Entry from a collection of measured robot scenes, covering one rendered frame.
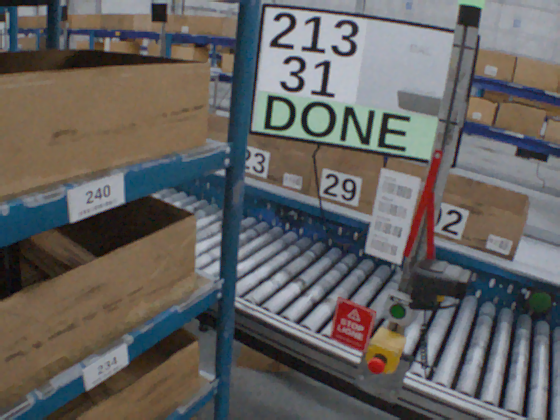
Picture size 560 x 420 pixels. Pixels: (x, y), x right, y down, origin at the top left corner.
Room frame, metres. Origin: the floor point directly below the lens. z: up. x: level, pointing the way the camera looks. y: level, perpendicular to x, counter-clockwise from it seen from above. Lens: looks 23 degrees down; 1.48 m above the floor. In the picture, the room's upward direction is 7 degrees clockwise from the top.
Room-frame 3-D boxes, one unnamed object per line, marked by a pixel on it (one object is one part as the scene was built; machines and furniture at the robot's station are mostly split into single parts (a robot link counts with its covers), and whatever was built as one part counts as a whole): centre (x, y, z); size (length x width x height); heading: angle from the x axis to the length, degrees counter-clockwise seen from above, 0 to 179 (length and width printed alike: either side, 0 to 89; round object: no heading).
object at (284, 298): (1.23, -0.10, 0.72); 0.52 x 0.05 x 0.05; 151
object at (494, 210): (1.43, -0.69, 0.97); 0.39 x 0.29 x 0.17; 61
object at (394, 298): (0.79, -0.28, 0.95); 0.07 x 0.03 x 0.07; 61
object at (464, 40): (0.81, -0.30, 1.11); 0.12 x 0.05 x 0.88; 61
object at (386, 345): (0.74, -0.30, 0.84); 0.15 x 0.09 x 0.07; 61
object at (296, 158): (1.82, 0.02, 0.96); 0.39 x 0.29 x 0.17; 61
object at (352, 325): (0.83, -0.22, 0.85); 0.16 x 0.01 x 0.13; 61
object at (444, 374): (0.98, -0.56, 0.72); 0.52 x 0.05 x 0.05; 151
